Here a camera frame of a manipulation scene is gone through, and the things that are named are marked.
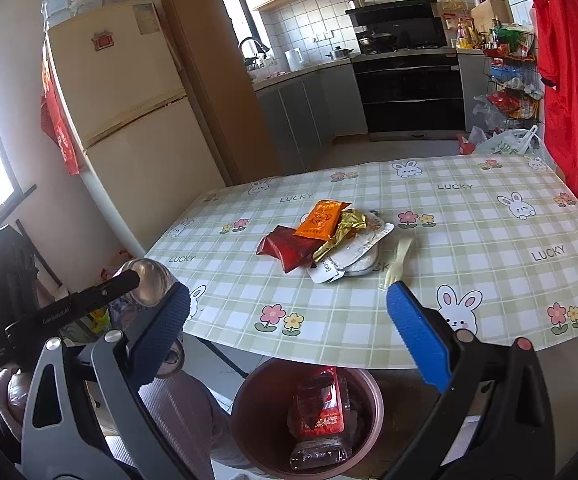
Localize kitchen faucet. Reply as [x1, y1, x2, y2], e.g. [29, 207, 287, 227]
[239, 37, 270, 68]

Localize cream two-door fridge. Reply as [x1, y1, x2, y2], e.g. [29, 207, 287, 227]
[44, 2, 224, 256]

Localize red clear plastic packet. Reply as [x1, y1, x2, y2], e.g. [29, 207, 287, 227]
[289, 367, 352, 438]

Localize black wok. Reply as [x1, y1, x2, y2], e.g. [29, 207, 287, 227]
[358, 32, 397, 53]

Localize dark plastic wrapper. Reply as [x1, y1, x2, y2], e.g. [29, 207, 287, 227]
[289, 435, 352, 471]

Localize dark red packet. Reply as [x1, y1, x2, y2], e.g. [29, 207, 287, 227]
[256, 224, 322, 273]

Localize white storage box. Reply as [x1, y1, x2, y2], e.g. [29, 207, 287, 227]
[41, 0, 72, 26]

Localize paper note on fridge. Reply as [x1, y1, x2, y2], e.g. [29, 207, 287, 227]
[131, 2, 162, 36]

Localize orange packet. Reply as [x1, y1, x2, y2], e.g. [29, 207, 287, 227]
[294, 200, 350, 241]

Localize grey base cabinets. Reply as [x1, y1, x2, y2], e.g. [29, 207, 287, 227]
[254, 67, 370, 171]

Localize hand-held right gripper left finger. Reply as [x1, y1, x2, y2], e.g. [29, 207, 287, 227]
[19, 281, 214, 480]

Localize white green plastic bag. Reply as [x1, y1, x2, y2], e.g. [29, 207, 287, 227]
[471, 125, 542, 156]

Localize checked bunny tablecloth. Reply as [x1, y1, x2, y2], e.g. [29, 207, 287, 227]
[144, 152, 578, 368]

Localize red hanging banner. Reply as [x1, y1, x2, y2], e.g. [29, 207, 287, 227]
[40, 45, 80, 177]

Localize black table leg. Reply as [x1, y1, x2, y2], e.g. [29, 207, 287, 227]
[199, 337, 250, 378]

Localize wire storage rack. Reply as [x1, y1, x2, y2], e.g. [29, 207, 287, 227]
[484, 25, 544, 133]

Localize black stove with oven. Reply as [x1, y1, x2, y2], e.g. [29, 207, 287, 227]
[351, 47, 467, 141]

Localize red apron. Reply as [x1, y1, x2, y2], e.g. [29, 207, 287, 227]
[524, 0, 578, 201]

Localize person's left hand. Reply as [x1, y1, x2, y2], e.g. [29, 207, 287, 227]
[0, 367, 32, 423]

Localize person's leg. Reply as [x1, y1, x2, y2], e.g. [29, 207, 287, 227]
[139, 342, 290, 480]

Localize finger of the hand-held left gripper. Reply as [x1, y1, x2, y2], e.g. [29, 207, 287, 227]
[71, 270, 142, 318]

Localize gold foil wrapper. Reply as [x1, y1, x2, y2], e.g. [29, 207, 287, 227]
[314, 210, 370, 263]

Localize black range hood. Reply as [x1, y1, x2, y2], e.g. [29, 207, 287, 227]
[345, 0, 447, 51]

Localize white plastic fork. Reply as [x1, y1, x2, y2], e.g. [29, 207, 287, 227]
[383, 237, 414, 288]

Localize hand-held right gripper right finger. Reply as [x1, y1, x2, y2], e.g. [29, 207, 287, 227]
[384, 281, 554, 480]

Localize wooden door frame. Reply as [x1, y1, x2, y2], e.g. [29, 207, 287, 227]
[149, 0, 282, 186]

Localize brown trash bin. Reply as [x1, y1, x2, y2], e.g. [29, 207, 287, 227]
[230, 357, 386, 478]

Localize white noodle cup lid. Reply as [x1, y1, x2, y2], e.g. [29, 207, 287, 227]
[306, 222, 394, 283]

